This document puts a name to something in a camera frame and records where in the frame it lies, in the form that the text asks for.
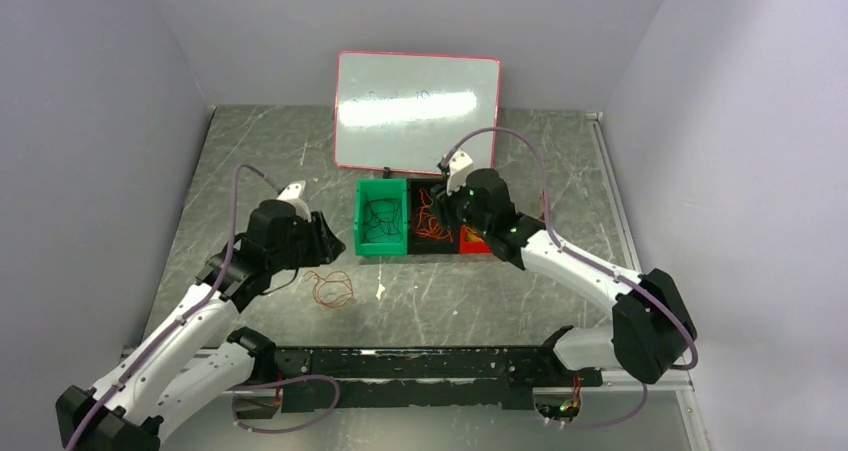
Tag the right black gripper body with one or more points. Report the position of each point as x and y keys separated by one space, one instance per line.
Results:
x=455 y=210

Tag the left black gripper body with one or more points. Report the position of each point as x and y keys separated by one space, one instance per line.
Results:
x=311 y=244

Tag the red plastic bin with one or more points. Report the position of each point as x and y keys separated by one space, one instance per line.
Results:
x=472 y=242

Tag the black plastic bin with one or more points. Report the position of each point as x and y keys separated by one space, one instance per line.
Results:
x=426 y=235

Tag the green plastic bin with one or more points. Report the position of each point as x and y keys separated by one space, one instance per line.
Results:
x=381 y=217

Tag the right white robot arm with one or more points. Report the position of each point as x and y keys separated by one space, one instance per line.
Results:
x=651 y=330

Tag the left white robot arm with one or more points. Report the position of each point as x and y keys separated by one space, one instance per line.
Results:
x=98 y=418

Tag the pink framed whiteboard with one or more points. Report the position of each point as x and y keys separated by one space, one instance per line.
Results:
x=404 y=111

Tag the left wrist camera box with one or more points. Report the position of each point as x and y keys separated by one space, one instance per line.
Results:
x=293 y=194

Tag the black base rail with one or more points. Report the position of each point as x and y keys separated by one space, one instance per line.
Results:
x=350 y=377

